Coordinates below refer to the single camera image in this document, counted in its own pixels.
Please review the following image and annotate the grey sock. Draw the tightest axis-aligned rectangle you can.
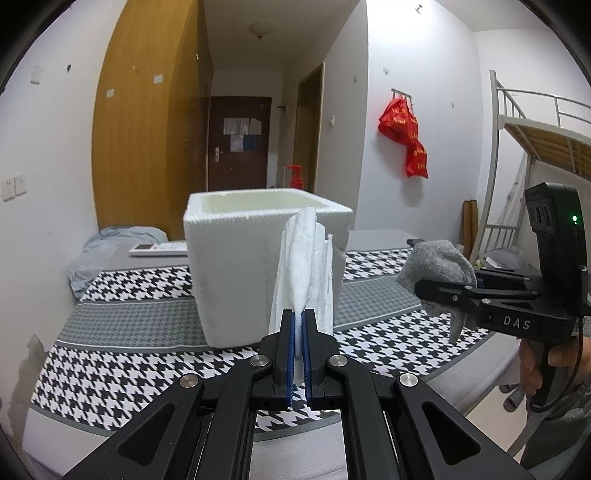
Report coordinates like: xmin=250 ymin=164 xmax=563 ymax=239
xmin=397 ymin=240 xmax=477 ymax=344

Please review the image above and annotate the white towel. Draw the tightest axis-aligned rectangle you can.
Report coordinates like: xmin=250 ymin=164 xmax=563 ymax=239
xmin=267 ymin=206 xmax=336 ymax=335

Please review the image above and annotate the person's right hand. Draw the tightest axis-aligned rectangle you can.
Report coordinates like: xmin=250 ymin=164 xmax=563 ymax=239
xmin=517 ymin=335 xmax=591 ymax=396

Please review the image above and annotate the houndstooth patterned table cloth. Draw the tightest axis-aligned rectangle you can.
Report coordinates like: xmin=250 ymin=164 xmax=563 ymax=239
xmin=31 ymin=248 xmax=488 ymax=435

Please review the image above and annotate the red hanging plastic bag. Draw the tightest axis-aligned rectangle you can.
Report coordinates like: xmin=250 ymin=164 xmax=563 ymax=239
xmin=378 ymin=94 xmax=429 ymax=179

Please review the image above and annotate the white remote control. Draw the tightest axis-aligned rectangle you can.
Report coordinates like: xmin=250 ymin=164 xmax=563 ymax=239
xmin=128 ymin=241 xmax=188 ymax=257

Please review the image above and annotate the white styrofoam box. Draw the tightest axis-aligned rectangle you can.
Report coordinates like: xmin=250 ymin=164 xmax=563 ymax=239
xmin=183 ymin=189 xmax=353 ymax=348

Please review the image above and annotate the light blue crumpled cloth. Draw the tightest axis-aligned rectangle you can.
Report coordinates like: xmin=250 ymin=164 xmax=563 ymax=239
xmin=68 ymin=226 xmax=168 ymax=299

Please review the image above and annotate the white pump lotion bottle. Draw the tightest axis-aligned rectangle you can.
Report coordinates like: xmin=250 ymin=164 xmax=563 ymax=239
xmin=287 ymin=164 xmax=304 ymax=190

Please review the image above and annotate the dark brown entrance door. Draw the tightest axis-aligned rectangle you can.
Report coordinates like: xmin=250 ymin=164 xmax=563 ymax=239
xmin=207 ymin=96 xmax=271 ymax=191

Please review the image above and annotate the wooden wardrobe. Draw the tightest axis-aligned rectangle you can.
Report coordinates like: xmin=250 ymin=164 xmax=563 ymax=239
xmin=91 ymin=1 xmax=213 ymax=240

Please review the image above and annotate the ceiling lamp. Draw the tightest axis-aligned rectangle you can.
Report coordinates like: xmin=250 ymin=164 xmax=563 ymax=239
xmin=249 ymin=21 xmax=276 ymax=40

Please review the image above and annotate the metal bunk bed frame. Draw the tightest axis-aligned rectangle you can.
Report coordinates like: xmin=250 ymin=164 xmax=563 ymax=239
xmin=470 ymin=70 xmax=590 ymax=266

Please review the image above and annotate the wall hook rack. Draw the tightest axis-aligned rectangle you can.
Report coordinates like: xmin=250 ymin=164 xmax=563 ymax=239
xmin=391 ymin=88 xmax=413 ymax=102

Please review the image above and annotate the wooden side door frame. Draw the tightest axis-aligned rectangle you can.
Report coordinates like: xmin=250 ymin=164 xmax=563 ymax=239
xmin=293 ymin=64 xmax=325 ymax=193

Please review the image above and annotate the white wall socket pair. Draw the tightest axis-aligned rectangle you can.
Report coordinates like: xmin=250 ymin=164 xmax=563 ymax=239
xmin=1 ymin=174 xmax=27 ymax=202

